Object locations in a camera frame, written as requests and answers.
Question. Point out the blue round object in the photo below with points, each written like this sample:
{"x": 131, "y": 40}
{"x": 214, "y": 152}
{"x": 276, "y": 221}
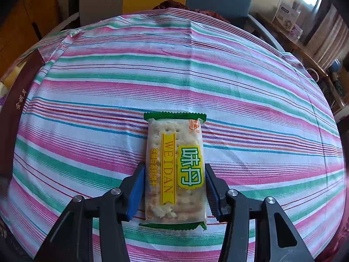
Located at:
{"x": 334, "y": 66}

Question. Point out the green-edged cracker packet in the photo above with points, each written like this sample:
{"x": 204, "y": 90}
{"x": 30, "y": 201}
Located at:
{"x": 169, "y": 142}

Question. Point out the dark red cloth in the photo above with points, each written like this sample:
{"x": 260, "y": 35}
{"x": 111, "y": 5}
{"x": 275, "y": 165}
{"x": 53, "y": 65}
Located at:
{"x": 174, "y": 5}

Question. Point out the wooden desk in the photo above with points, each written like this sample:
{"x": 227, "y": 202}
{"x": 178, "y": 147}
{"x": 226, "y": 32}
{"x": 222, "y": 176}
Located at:
{"x": 300, "y": 49}

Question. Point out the striped window curtain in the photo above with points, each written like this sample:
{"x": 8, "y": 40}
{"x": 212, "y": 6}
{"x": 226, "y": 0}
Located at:
{"x": 327, "y": 38}

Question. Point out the white carton box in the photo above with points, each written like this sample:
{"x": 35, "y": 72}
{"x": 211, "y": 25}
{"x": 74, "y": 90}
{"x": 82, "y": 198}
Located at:
{"x": 285, "y": 15}

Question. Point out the small pink white box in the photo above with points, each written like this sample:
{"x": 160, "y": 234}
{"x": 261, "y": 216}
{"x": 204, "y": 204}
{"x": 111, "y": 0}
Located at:
{"x": 297, "y": 32}

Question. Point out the striped tablecloth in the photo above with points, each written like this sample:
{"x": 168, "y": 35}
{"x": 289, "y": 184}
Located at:
{"x": 245, "y": 101}

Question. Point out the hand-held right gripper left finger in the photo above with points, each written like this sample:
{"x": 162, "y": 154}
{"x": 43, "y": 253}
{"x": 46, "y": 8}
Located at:
{"x": 136, "y": 193}

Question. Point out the wooden wardrobe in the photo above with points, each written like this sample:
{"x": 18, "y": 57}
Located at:
{"x": 27, "y": 19}

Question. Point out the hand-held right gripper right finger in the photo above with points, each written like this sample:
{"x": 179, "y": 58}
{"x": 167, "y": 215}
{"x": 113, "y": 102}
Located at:
{"x": 212, "y": 193}

